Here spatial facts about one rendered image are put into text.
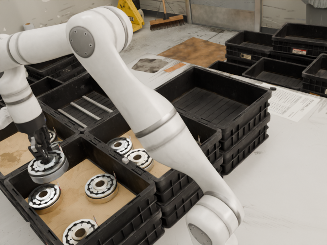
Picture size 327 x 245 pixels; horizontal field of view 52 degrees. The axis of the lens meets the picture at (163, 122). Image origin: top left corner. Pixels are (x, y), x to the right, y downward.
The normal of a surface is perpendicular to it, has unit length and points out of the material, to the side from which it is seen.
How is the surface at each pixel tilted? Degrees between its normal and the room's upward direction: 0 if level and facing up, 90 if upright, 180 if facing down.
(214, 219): 26
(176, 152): 76
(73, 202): 0
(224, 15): 90
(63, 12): 90
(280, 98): 0
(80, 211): 0
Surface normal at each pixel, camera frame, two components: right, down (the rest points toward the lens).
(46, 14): 0.74, 0.31
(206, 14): -0.66, 0.51
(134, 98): -0.06, 0.24
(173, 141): 0.31, 0.07
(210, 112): -0.14, -0.80
